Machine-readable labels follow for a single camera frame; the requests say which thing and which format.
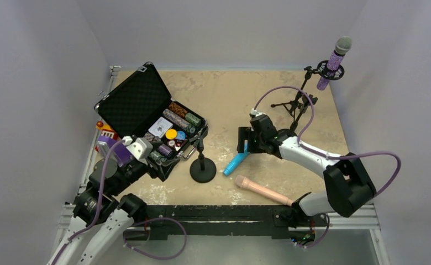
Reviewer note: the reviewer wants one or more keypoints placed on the blue tan chip row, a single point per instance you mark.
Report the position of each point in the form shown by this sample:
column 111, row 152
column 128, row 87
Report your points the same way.
column 179, row 121

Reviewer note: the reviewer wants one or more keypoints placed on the blue blind button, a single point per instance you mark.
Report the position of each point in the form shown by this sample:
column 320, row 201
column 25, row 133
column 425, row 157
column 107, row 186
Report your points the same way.
column 181, row 135

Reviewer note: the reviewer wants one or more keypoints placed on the orange black chip row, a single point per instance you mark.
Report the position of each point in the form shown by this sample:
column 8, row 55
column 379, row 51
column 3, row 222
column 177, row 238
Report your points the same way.
column 178, row 109

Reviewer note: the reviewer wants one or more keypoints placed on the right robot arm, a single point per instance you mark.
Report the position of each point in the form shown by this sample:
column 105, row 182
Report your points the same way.
column 348, row 185

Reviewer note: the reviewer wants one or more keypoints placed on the pink microphone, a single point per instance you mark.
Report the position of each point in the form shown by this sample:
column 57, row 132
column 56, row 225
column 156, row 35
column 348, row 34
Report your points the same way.
column 245, row 183

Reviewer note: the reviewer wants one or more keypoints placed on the white playing card deck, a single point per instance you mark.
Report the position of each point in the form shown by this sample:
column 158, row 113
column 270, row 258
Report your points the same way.
column 160, row 127

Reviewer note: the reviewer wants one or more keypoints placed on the black poker chip case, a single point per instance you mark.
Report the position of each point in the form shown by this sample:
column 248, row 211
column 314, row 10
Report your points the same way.
column 137, row 102

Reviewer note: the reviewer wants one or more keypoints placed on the purple toy box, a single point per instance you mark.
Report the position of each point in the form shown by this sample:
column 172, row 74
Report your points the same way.
column 107, row 138

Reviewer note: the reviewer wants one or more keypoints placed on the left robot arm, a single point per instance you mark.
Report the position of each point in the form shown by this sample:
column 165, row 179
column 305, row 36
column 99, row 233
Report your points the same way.
column 97, row 222

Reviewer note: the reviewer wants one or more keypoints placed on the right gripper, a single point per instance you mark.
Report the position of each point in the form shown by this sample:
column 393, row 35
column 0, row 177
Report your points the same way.
column 246, row 139

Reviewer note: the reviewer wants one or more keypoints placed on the blue microphone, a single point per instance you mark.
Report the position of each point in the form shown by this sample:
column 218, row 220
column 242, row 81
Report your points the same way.
column 236, row 161

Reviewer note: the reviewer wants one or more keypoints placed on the purple glitter microphone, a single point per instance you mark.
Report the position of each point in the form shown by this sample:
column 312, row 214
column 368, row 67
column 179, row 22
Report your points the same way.
column 332, row 70

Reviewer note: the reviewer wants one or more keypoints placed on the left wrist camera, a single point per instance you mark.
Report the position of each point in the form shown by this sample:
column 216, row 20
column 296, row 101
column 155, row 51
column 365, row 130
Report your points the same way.
column 140, row 148

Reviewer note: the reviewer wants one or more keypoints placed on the black round-base stand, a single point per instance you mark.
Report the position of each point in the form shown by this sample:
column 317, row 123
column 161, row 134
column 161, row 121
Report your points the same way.
column 203, row 169

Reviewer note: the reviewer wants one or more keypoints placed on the black tripod shock-mount stand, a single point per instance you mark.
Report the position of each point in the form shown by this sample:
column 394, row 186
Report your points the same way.
column 299, row 105

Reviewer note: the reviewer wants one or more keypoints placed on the yellow round chip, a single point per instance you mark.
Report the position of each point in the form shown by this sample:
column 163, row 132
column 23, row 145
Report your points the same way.
column 171, row 134

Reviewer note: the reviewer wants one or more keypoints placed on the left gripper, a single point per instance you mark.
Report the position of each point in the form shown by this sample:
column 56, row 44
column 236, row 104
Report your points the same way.
column 156, row 168

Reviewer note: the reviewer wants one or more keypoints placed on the green chip stack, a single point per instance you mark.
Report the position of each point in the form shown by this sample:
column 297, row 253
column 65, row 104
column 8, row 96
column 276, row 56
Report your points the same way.
column 193, row 120

